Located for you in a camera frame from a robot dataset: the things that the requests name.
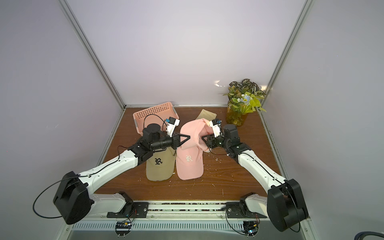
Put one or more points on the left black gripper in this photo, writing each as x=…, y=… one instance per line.
x=174, y=142

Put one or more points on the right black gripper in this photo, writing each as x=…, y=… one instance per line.
x=212, y=141

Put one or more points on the beige baseball cap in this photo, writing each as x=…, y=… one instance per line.
x=160, y=166

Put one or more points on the pink baseball cap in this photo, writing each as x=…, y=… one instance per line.
x=189, y=163

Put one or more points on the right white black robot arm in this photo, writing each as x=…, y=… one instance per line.
x=285, y=204

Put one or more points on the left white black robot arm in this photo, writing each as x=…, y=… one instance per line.
x=73, y=198

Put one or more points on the cream work glove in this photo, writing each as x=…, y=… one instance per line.
x=205, y=114

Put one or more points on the pink perforated plastic basket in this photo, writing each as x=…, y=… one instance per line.
x=154, y=115

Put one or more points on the potted plant in yellow vase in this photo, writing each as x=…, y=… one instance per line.
x=243, y=98

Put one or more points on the right circuit board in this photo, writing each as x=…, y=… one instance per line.
x=250, y=229

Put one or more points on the circuit board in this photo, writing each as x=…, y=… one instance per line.
x=122, y=228
x=250, y=229

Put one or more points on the left circuit board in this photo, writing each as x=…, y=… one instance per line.
x=122, y=228

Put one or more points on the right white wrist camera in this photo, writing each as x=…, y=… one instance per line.
x=215, y=124

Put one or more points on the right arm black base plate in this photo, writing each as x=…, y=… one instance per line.
x=239, y=210

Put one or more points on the aluminium front rail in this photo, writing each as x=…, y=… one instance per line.
x=114, y=203

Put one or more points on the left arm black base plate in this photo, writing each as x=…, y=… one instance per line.
x=131, y=210

